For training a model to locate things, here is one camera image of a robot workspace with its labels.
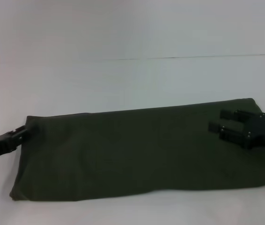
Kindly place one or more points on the dark green FREE t-shirt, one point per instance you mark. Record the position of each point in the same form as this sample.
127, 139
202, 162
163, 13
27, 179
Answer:
134, 152

